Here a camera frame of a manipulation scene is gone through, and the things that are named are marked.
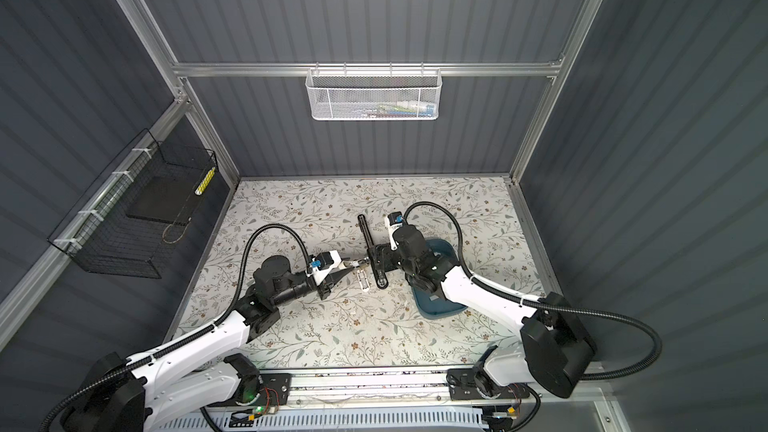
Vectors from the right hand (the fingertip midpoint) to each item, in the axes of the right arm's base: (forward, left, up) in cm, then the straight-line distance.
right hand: (383, 248), depth 83 cm
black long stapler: (-2, +2, -13) cm, 13 cm away
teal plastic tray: (-10, -13, -14) cm, 21 cm away
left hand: (-6, +8, +4) cm, 11 cm away
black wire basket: (-2, +61, +16) cm, 63 cm away
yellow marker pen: (+13, +50, +14) cm, 53 cm away
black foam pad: (+7, +56, +15) cm, 59 cm away
